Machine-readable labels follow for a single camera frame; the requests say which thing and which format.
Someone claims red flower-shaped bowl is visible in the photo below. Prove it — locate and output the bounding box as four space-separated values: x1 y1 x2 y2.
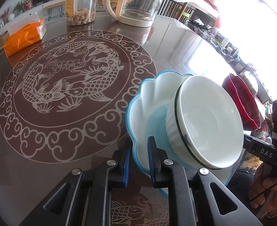
222 73 261 131

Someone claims white ribbed black-rimmed bowl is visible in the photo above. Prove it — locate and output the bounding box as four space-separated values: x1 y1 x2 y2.
166 76 244 170

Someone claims blue white scalloped bowl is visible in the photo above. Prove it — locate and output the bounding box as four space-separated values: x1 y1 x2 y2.
125 69 235 200

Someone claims person's right hand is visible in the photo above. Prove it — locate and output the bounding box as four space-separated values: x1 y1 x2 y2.
249 163 277 217

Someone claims red cloth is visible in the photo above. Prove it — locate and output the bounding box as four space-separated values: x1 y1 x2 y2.
204 0 221 28

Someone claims wooden crib bed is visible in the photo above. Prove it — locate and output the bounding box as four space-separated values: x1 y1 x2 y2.
157 0 218 27

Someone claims orange tissue pack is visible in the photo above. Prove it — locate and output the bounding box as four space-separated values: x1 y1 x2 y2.
3 12 46 57

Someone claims white tv cabinet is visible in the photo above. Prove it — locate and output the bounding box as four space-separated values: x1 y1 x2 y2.
0 0 106 34

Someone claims small wooden stool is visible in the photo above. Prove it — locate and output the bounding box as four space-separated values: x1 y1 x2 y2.
43 0 66 21

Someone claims red flower vase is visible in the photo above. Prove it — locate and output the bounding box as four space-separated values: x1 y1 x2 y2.
0 6 11 27

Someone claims green leafy plant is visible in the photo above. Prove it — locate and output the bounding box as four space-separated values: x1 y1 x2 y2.
13 0 28 15

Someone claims clear plastic snack jar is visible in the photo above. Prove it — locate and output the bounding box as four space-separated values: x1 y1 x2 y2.
65 0 97 26

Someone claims glass kettle cream handle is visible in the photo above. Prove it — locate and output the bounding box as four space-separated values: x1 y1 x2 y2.
102 0 162 27

